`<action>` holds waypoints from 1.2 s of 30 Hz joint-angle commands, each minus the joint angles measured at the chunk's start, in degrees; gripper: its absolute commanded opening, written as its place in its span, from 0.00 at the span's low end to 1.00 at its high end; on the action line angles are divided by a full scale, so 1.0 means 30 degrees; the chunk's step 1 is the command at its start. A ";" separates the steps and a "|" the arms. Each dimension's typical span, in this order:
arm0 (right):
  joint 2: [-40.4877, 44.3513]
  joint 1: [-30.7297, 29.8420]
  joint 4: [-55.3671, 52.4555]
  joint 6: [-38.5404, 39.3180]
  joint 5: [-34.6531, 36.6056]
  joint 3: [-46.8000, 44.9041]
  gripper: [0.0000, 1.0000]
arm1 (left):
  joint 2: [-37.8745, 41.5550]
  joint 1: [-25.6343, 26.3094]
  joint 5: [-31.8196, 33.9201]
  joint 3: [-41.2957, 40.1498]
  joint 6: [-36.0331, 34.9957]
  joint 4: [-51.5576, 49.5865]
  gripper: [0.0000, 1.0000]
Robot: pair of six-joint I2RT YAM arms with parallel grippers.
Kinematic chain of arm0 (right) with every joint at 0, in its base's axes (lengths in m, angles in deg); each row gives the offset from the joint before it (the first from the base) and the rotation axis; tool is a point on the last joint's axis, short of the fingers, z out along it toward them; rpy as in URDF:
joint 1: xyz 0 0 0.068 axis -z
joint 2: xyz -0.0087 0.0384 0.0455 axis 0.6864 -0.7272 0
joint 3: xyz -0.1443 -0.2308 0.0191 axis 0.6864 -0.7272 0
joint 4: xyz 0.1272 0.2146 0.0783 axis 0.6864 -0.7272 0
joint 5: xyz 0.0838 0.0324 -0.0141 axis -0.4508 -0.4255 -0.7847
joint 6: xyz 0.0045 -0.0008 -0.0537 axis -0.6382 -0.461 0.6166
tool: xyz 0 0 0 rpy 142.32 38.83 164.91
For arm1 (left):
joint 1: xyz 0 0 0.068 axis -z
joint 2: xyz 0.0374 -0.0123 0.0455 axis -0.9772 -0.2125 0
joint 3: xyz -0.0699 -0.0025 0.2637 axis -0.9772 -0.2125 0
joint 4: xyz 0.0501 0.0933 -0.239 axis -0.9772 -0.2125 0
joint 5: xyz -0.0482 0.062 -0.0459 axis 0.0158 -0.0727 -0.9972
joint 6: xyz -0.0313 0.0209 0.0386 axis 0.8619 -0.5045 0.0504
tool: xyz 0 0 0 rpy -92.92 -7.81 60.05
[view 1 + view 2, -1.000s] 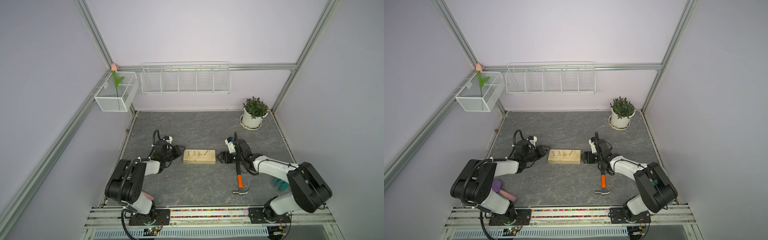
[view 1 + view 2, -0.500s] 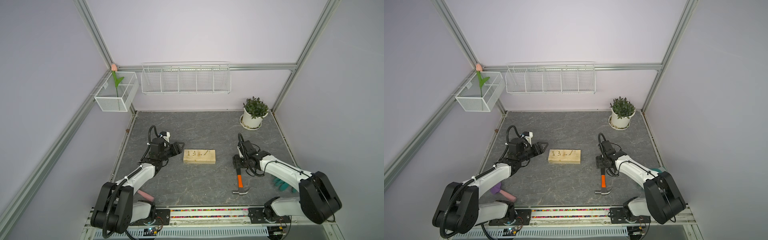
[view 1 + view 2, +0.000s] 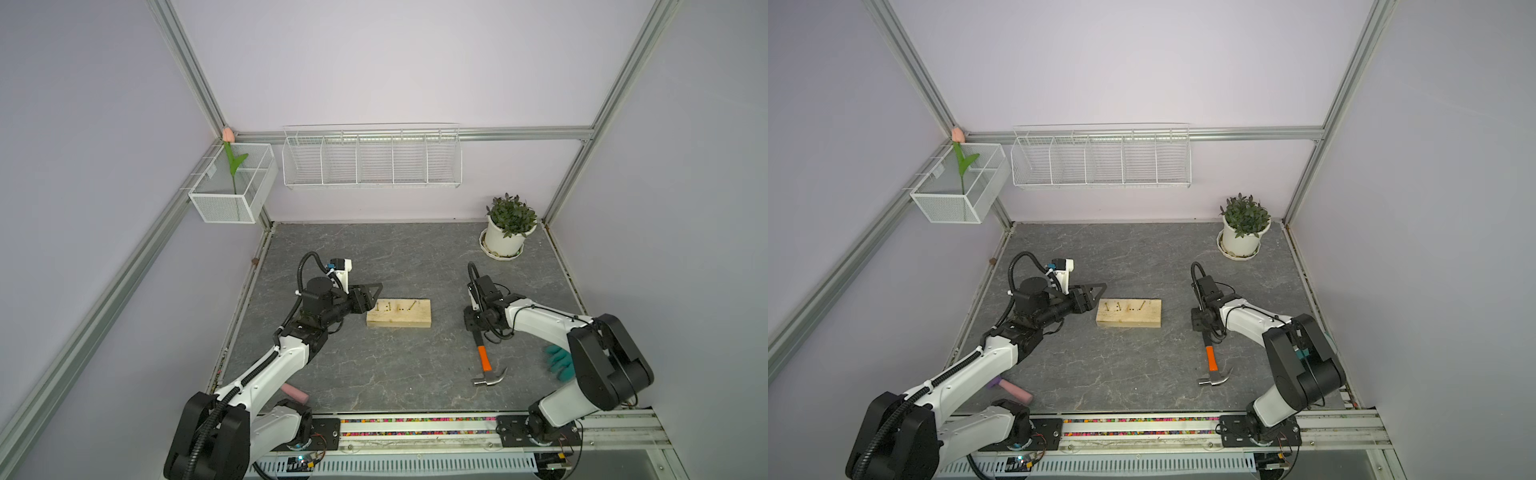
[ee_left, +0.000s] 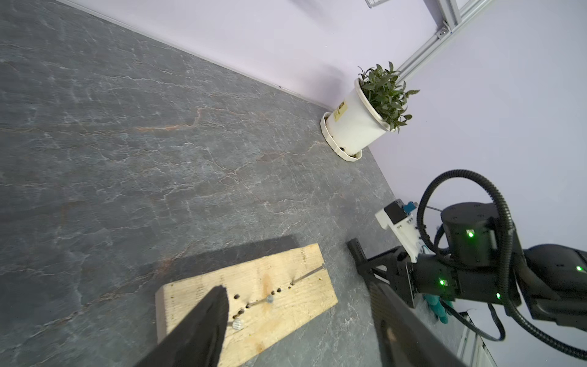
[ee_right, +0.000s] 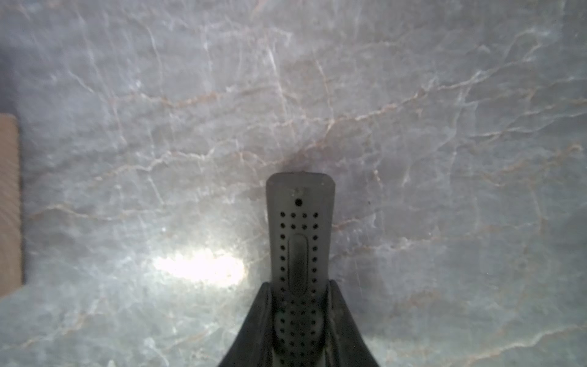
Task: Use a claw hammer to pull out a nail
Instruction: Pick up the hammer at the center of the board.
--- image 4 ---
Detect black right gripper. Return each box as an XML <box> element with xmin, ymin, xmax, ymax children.
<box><xmin>347</xmin><ymin>239</ymin><xmax>417</xmax><ymax>308</ymax></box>

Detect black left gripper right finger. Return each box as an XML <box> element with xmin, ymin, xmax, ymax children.
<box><xmin>368</xmin><ymin>282</ymin><xmax>464</xmax><ymax>366</ymax></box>

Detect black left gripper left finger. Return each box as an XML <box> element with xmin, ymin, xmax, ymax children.
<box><xmin>137</xmin><ymin>286</ymin><xmax>229</xmax><ymax>367</ymax></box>

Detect wooden block with nail holes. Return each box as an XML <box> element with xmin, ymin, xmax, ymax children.
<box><xmin>155</xmin><ymin>244</ymin><xmax>338</xmax><ymax>366</ymax></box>

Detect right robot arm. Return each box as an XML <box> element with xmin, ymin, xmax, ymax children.
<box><xmin>348</xmin><ymin>201</ymin><xmax>586</xmax><ymax>330</ymax></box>

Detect short silver nail in block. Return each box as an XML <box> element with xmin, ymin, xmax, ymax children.
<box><xmin>228</xmin><ymin>318</ymin><xmax>244</xmax><ymax>332</ymax></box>

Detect green work glove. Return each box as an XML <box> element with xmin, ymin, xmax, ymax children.
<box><xmin>423</xmin><ymin>295</ymin><xmax>452</xmax><ymax>324</ymax></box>

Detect white plant saucer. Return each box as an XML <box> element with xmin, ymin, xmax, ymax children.
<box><xmin>319</xmin><ymin>112</ymin><xmax>362</xmax><ymax>162</ymax></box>

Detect green potted plant white pot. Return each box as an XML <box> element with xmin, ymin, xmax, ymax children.
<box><xmin>327</xmin><ymin>63</ymin><xmax>419</xmax><ymax>155</ymax></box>

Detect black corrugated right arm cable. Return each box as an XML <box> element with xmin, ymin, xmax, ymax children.
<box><xmin>416</xmin><ymin>169</ymin><xmax>587</xmax><ymax>361</ymax></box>

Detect aluminium frame profiles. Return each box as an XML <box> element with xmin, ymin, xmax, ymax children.
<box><xmin>364</xmin><ymin>0</ymin><xmax>494</xmax><ymax>83</ymax></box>

